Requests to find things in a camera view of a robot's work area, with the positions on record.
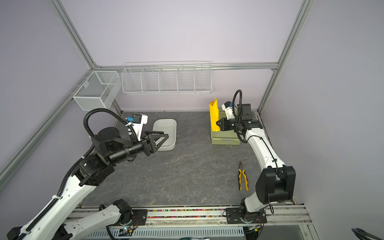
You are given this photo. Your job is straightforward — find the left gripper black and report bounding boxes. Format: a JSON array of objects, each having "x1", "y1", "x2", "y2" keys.
[{"x1": 109, "y1": 129, "x2": 169, "y2": 165}]

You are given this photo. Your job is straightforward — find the yellow paper napkin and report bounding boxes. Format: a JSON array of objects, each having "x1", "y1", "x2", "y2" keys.
[{"x1": 209, "y1": 98, "x2": 221, "y2": 132}]

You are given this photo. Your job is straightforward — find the white oval plastic tub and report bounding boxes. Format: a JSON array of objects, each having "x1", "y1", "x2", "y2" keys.
[{"x1": 153, "y1": 119, "x2": 177, "y2": 151}]

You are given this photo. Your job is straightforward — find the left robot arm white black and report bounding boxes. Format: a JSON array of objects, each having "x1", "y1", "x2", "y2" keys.
[{"x1": 7, "y1": 108, "x2": 169, "y2": 240}]

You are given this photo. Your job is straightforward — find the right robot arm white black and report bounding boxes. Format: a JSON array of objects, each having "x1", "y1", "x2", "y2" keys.
[{"x1": 210, "y1": 90, "x2": 296, "y2": 224}]

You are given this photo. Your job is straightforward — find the green perforated plastic basket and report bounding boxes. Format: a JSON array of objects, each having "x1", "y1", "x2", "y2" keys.
[{"x1": 210, "y1": 123, "x2": 241, "y2": 145}]

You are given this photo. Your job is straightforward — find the yellow black pliers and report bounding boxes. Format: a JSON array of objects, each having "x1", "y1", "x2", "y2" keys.
[{"x1": 238, "y1": 161, "x2": 249, "y2": 192}]

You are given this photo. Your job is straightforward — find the white mesh box basket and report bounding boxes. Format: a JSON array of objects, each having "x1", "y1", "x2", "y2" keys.
[{"x1": 73, "y1": 71, "x2": 122, "y2": 111}]

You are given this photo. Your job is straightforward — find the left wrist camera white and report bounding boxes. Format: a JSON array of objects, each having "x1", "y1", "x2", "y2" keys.
[{"x1": 125, "y1": 114, "x2": 148, "y2": 142}]

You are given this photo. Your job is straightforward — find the white wire wall rack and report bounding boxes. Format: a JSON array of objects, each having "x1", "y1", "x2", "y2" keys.
[{"x1": 121, "y1": 61, "x2": 213, "y2": 94}]

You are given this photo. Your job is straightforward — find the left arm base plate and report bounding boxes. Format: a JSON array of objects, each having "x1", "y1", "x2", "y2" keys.
[{"x1": 119, "y1": 209, "x2": 148, "y2": 226}]

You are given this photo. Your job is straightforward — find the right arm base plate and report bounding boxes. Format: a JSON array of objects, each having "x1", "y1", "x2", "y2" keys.
[{"x1": 223, "y1": 207, "x2": 267, "y2": 224}]

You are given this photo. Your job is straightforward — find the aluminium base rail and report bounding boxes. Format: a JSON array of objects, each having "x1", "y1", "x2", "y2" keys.
[{"x1": 133, "y1": 205, "x2": 313, "y2": 228}]

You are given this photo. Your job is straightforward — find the black cable loop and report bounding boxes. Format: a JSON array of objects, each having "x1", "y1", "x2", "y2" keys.
[{"x1": 351, "y1": 227, "x2": 382, "y2": 240}]

